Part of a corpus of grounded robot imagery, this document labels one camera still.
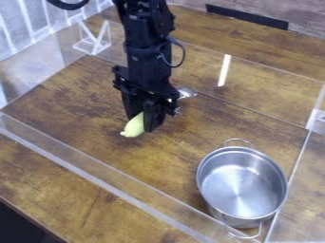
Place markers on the stainless steel pot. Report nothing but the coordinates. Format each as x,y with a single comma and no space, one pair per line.
244,187

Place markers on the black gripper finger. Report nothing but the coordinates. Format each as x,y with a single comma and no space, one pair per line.
153,115
133,105

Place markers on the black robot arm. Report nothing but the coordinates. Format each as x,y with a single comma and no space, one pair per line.
156,12

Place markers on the black bar on table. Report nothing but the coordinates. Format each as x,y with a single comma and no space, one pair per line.
250,17

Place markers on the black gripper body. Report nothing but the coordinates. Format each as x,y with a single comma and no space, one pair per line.
145,76

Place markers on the clear acrylic enclosure panel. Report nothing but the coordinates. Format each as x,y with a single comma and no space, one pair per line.
70,119

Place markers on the clear acrylic triangle bracket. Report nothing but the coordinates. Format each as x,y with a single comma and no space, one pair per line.
93,44

